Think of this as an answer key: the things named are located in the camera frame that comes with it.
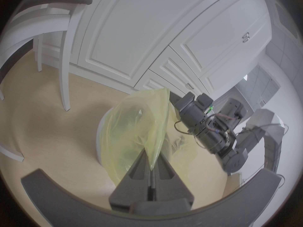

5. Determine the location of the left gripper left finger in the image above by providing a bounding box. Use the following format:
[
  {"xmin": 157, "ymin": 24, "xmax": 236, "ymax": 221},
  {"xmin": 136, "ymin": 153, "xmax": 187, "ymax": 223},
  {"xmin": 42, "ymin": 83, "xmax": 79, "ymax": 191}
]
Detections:
[{"xmin": 109, "ymin": 149, "xmax": 151, "ymax": 209}]

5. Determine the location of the white trash bin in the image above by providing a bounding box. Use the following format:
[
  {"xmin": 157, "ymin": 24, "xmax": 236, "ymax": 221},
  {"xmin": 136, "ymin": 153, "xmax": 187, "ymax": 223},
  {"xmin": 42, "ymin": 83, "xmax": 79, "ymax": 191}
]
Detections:
[{"xmin": 96, "ymin": 107, "xmax": 171, "ymax": 172}]

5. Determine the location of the white chair with grey seat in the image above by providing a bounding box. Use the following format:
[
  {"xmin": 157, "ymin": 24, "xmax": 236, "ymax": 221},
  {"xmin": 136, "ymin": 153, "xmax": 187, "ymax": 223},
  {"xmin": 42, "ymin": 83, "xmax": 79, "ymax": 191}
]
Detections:
[{"xmin": 0, "ymin": 0, "xmax": 93, "ymax": 162}]

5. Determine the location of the black cable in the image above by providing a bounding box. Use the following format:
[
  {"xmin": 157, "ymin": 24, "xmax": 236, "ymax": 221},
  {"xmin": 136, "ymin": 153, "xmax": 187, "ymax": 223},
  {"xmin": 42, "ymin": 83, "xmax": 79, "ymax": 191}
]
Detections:
[{"xmin": 174, "ymin": 121, "xmax": 197, "ymax": 137}]

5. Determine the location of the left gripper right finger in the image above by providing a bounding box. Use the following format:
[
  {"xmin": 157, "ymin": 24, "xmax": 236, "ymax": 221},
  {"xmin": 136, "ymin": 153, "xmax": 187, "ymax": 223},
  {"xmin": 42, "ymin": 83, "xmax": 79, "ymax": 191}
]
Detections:
[{"xmin": 151, "ymin": 151, "xmax": 194, "ymax": 207}]

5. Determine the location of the yellow plastic bag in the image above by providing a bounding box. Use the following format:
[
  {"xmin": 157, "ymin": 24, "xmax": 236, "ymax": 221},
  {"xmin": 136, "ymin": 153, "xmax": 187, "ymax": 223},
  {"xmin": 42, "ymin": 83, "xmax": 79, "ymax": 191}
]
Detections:
[{"xmin": 101, "ymin": 88, "xmax": 199, "ymax": 191}]

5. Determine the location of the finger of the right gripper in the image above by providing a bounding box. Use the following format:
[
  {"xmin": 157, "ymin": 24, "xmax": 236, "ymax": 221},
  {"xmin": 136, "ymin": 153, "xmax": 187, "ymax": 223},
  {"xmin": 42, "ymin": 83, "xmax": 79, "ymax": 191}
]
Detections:
[{"xmin": 169, "ymin": 90, "xmax": 182, "ymax": 110}]

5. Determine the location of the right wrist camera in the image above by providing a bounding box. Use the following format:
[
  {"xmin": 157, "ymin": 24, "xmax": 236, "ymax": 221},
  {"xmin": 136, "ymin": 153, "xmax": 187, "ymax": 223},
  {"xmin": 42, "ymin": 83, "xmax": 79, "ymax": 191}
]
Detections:
[{"xmin": 197, "ymin": 93, "xmax": 214, "ymax": 110}]

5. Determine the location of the white wardrobe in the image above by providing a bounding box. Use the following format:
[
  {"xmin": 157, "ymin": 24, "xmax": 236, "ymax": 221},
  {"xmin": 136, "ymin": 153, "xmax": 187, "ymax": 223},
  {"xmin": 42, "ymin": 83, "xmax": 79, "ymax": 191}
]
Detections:
[{"xmin": 69, "ymin": 0, "xmax": 273, "ymax": 99}]

